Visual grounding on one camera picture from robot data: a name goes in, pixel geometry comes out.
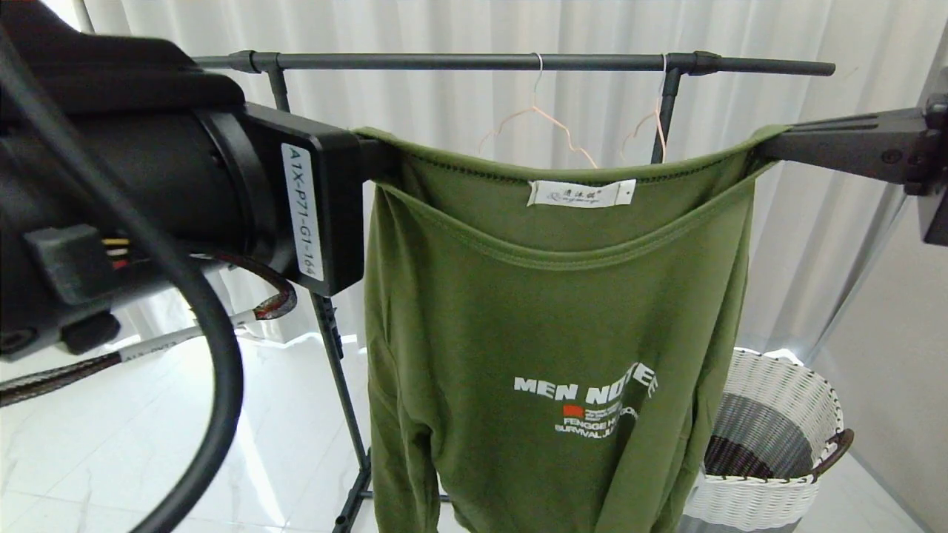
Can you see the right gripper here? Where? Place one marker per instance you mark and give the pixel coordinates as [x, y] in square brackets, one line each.
[935, 215]

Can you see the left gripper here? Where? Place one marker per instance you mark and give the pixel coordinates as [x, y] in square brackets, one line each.
[333, 222]

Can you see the green long-sleeved shirt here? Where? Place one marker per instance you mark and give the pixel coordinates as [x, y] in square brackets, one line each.
[555, 311]

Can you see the pink clothes hanger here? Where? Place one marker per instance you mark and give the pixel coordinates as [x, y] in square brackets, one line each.
[659, 126]
[538, 89]

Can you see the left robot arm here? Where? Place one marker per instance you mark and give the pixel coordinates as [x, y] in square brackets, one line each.
[111, 74]

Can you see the black clothes rack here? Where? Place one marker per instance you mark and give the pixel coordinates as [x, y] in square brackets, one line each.
[444, 62]

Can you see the white laundry basket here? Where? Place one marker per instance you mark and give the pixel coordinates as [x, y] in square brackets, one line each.
[785, 385]

